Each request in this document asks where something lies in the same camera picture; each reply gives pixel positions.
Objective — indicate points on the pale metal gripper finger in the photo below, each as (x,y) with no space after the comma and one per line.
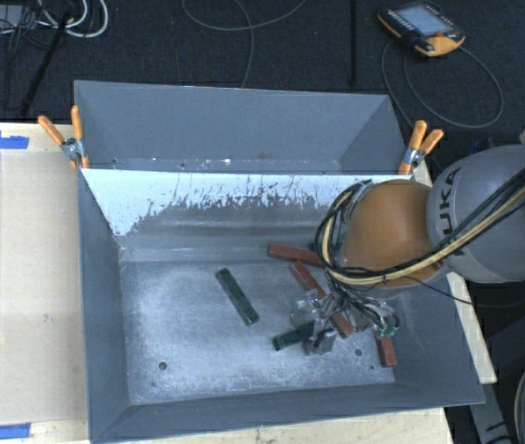
(321,341)
(308,307)

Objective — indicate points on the red-brown flat block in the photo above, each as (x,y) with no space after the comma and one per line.
(308,279)
(290,251)
(386,352)

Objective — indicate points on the dark green flat block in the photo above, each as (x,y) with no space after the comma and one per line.
(290,338)
(237,297)

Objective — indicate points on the grey metal bin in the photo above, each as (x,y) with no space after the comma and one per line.
(198,340)

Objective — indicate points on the pale wood flat board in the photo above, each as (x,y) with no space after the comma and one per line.
(36,271)

